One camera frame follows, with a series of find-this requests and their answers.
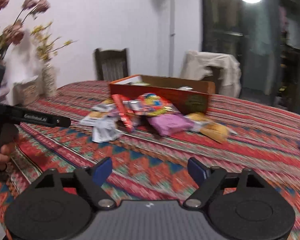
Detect yellow chips snack bag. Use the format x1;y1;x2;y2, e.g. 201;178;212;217
185;112;237;143

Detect white silver snack bag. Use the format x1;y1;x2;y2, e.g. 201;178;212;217
92;118;122;144

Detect white green snack bag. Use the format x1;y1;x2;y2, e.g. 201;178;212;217
79;98;116;126

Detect pink snack bag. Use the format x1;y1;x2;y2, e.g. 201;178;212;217
147;114;194;137

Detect red snack bag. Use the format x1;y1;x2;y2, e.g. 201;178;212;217
111;94;134;132

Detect colourful round snack bag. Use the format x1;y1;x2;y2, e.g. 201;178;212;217
128;93;179;117

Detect person left hand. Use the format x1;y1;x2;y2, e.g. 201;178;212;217
0;142;15;171

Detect white paper bag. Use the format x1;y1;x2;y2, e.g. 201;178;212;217
4;29;41;105

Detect red patterned tablecloth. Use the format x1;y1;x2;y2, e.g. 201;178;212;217
0;81;300;239

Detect patterned vase yellow flowers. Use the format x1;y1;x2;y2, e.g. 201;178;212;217
30;21;76;98

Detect glass vase pink flowers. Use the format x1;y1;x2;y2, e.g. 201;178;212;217
0;0;50;61

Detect orange cardboard snack box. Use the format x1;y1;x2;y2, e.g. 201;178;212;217
109;75;215;115

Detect dark wooden chair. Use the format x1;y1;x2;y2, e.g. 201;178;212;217
94;48;129;81

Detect wooden chair with cushion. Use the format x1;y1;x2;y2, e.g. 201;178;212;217
202;66;223;94

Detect beige jacket on chair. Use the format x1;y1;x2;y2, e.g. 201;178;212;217
180;50;241;98

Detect black framed glass door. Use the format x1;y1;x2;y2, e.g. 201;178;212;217
202;0;300;114

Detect black light tripod stand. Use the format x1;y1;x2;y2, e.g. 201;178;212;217
168;0;175;77

